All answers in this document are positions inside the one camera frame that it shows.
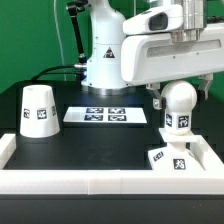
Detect white U-shaped wall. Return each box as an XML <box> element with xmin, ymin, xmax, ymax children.
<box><xmin>0</xmin><ymin>134</ymin><xmax>224</xmax><ymax>195</ymax></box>

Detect white lamp shade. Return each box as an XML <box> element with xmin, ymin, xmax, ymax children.
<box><xmin>20</xmin><ymin>85</ymin><xmax>60</xmax><ymax>138</ymax></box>

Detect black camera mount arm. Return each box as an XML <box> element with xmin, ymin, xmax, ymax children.
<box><xmin>66</xmin><ymin>0</ymin><xmax>88</xmax><ymax>64</ymax></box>

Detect white lamp bulb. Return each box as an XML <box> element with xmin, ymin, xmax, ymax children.
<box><xmin>162</xmin><ymin>80</ymin><xmax>197</xmax><ymax>135</ymax></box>

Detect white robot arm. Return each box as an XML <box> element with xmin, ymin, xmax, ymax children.
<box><xmin>82</xmin><ymin>0</ymin><xmax>224</xmax><ymax>110</ymax></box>

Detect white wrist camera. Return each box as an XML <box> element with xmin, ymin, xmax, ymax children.
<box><xmin>123</xmin><ymin>4</ymin><xmax>183</xmax><ymax>35</ymax></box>

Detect black cable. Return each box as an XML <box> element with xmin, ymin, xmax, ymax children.
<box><xmin>30</xmin><ymin>64</ymin><xmax>88</xmax><ymax>82</ymax></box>

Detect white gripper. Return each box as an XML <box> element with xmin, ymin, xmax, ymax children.
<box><xmin>121</xmin><ymin>23</ymin><xmax>224</xmax><ymax>110</ymax></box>

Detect grey thin cable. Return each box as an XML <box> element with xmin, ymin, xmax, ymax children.
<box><xmin>53</xmin><ymin>0</ymin><xmax>68</xmax><ymax>82</ymax></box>

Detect white marker plate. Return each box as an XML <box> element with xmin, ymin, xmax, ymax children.
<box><xmin>64</xmin><ymin>107</ymin><xmax>147</xmax><ymax>124</ymax></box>

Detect white lamp base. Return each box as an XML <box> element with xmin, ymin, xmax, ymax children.
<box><xmin>148</xmin><ymin>128</ymin><xmax>203</xmax><ymax>172</ymax></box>

